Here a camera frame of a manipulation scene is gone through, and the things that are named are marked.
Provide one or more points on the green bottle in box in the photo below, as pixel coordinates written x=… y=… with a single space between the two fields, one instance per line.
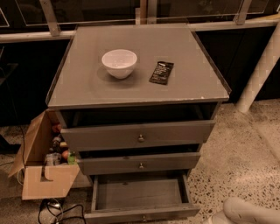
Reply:
x=71 y=159

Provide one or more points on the grey top drawer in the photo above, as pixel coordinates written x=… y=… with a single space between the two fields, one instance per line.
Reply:
x=140 y=135

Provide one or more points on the grey bottom drawer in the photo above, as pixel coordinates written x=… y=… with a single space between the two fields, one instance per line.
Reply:
x=147 y=196

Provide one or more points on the grey drawer cabinet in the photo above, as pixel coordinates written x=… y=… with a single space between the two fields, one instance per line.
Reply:
x=84 y=94

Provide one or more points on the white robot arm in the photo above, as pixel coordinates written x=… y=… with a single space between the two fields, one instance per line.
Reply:
x=239 y=211

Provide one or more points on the open cardboard box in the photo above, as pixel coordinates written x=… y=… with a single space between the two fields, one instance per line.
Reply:
x=42 y=182

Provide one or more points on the grey drawer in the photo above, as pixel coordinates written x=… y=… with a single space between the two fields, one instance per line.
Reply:
x=147 y=196
x=144 y=163
x=140 y=135

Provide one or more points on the grey middle drawer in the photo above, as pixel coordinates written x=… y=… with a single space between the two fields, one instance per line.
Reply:
x=144 y=163

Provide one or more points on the black snack packet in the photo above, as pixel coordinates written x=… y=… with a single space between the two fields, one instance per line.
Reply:
x=161 y=73

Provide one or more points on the white diagonal post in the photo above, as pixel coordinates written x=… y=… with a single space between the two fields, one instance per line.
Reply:
x=263 y=68

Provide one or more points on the red apple in box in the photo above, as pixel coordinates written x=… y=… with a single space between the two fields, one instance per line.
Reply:
x=65 y=154

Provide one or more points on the clear jar in box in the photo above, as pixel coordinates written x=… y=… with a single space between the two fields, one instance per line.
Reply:
x=52 y=159

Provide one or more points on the metal railing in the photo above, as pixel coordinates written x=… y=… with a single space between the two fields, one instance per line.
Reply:
x=28 y=20

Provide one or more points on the white ceramic bowl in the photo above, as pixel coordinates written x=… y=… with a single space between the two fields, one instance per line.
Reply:
x=119 y=63

